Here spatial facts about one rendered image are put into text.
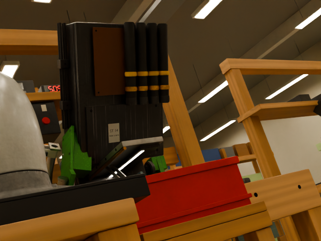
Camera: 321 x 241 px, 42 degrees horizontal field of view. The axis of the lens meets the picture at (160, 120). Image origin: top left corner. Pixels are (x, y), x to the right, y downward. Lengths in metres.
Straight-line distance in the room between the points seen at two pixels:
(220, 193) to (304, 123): 10.84
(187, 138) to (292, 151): 9.97
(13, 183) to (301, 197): 1.19
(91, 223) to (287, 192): 1.09
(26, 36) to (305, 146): 10.27
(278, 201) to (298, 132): 10.34
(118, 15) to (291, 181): 5.72
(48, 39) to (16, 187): 1.50
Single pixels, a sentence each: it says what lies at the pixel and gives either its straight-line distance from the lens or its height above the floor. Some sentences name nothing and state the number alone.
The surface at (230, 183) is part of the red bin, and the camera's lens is 1.01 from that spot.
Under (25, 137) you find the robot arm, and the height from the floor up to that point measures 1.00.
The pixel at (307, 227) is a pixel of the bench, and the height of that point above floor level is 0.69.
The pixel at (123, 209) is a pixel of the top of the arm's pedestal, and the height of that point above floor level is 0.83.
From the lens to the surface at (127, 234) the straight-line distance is 0.68.
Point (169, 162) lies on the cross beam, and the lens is 2.21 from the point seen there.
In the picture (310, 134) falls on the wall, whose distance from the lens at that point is 11.71.
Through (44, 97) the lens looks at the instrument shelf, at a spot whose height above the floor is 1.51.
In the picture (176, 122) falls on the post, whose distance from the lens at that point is 2.24.
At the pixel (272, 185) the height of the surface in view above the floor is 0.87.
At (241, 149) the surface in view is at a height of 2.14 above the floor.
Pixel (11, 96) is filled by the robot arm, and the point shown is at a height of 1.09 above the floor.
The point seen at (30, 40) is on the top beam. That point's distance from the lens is 2.13.
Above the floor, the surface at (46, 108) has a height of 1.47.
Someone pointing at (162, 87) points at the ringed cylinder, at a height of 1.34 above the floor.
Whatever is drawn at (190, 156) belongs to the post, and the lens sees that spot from 2.19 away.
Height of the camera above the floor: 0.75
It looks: 17 degrees up
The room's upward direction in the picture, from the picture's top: 18 degrees counter-clockwise
